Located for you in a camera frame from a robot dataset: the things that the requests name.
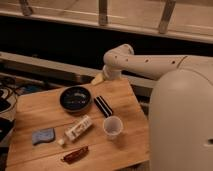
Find white tube with cap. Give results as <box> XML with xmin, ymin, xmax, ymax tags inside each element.
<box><xmin>57</xmin><ymin>115</ymin><xmax>93</xmax><ymax>146</ymax></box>

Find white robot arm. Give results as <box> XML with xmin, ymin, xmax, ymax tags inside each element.
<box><xmin>93</xmin><ymin>44</ymin><xmax>213</xmax><ymax>171</ymax></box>

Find black cables and devices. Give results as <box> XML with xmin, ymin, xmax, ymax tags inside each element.
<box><xmin>0</xmin><ymin>75</ymin><xmax>43</xmax><ymax>143</ymax></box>

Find black round bowl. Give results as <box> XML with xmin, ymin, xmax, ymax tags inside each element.
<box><xmin>59</xmin><ymin>86</ymin><xmax>91</xmax><ymax>113</ymax></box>

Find red brown snack wrapper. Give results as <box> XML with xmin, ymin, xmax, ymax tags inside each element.
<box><xmin>61</xmin><ymin>146</ymin><xmax>89</xmax><ymax>164</ymax></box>

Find blue sponge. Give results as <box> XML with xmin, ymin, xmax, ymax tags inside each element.
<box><xmin>32</xmin><ymin>128</ymin><xmax>55</xmax><ymax>145</ymax></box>

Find black white striped eraser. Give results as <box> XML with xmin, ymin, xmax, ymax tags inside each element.
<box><xmin>94</xmin><ymin>96</ymin><xmax>113</xmax><ymax>117</ymax></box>

